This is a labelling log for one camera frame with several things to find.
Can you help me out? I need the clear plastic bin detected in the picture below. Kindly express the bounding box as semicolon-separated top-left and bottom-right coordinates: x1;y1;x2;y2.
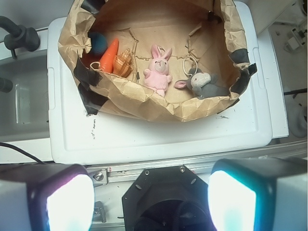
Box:
0;50;50;142

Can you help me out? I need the black faucet fixture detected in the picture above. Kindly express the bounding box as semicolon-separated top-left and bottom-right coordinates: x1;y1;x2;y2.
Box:
0;16;40;59

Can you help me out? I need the orange toy carrot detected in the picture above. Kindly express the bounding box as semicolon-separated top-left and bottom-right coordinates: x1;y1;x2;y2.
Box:
99;38;119;73

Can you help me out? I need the white connector clutter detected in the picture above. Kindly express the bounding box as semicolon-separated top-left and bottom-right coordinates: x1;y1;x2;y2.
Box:
284;18;308;53

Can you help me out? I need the black cable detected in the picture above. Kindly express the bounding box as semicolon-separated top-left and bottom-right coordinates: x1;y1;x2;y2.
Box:
0;141;57;165

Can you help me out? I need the gray plush bunny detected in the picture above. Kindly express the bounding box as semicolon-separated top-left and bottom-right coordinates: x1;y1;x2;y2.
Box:
174;68;230;100

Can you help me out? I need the dark blue felt ball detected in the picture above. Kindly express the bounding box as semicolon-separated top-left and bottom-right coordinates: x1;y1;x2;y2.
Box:
88;32;108;55

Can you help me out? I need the pink plush bunny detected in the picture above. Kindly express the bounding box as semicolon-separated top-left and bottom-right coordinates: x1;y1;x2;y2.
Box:
143;44;172;97

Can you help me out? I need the brown paper bag tray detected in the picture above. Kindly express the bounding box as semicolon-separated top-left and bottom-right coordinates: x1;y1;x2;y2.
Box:
58;0;257;122

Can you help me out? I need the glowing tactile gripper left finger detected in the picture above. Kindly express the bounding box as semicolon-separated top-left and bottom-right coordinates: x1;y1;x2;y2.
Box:
0;164;95;231

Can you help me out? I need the aluminium extrusion rail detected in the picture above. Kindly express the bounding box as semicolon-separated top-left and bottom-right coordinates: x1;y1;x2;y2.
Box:
85;141;308;185

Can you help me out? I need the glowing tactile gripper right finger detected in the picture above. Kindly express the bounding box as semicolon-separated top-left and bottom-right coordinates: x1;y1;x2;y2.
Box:
208;157;308;231

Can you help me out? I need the black octagonal mount plate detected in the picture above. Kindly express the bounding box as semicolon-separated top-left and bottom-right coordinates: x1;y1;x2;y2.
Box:
122;166;216;231

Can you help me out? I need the white foam box lid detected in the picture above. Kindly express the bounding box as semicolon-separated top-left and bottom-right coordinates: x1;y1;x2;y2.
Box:
47;1;273;165

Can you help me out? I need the striped wooden toy shell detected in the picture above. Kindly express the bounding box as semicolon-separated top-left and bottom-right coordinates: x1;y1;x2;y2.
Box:
113;48;133;78

